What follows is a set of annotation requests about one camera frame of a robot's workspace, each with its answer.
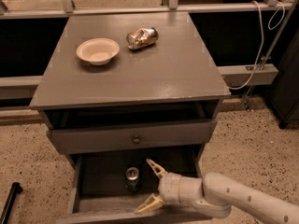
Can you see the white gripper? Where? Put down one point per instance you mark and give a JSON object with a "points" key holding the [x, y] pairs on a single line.
{"points": [[169, 187]]}

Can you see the green soda can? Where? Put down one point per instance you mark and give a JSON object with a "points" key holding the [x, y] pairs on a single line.
{"points": [[133, 179]]}

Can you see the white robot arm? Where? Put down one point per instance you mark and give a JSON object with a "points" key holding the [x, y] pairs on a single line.
{"points": [[214, 194]]}

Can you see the open grey middle drawer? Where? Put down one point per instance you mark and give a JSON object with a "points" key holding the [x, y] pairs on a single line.
{"points": [[99, 194]]}

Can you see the round drawer knob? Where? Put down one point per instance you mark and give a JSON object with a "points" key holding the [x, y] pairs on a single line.
{"points": [[136, 140]]}

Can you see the closed grey top drawer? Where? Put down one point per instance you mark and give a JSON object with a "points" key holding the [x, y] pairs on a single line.
{"points": [[110, 138]]}

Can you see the grey wooden drawer cabinet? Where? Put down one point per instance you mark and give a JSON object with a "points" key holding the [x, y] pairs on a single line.
{"points": [[60, 117]]}

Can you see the black bar on floor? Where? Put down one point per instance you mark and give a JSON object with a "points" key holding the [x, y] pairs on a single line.
{"points": [[14, 191]]}

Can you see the white paper bowl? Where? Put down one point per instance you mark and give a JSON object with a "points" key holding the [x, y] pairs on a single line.
{"points": [[98, 51]]}

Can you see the metal railing frame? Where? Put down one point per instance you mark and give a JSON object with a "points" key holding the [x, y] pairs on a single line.
{"points": [[140, 6]]}

